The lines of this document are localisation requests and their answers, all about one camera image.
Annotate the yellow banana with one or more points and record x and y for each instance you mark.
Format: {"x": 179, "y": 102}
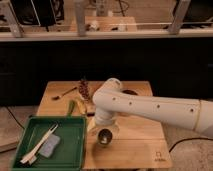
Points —
{"x": 81, "y": 106}

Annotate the metal spoon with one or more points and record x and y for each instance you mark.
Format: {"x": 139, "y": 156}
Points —
{"x": 63, "y": 94}

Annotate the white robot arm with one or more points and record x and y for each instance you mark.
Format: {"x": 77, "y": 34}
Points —
{"x": 192, "y": 114}

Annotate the green plastic cup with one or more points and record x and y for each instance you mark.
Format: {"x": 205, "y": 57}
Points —
{"x": 104, "y": 144}

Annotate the brown pine cone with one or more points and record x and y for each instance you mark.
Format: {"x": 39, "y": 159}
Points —
{"x": 83, "y": 89}

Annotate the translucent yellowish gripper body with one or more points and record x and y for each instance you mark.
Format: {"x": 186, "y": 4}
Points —
{"x": 94, "y": 126}

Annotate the wooden folding table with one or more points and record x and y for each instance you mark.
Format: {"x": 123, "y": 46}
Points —
{"x": 139, "y": 143}

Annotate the dark metal cup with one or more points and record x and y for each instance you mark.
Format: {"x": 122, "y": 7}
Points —
{"x": 105, "y": 135}

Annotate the wooden background table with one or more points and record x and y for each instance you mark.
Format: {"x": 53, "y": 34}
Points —
{"x": 107, "y": 23}

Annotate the grey blue sponge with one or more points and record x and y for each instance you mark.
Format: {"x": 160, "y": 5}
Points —
{"x": 49, "y": 145}

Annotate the metal frame railing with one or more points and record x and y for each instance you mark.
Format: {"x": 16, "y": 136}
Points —
{"x": 48, "y": 20}

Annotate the green plastic tray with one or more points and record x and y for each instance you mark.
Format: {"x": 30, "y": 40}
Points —
{"x": 63, "y": 150}

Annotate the wooden block brush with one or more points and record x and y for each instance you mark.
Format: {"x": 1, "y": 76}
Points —
{"x": 91, "y": 110}

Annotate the dark brown bowl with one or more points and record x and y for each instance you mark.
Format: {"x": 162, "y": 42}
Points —
{"x": 130, "y": 92}

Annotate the white tongs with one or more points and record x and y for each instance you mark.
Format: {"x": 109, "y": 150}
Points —
{"x": 27, "y": 157}

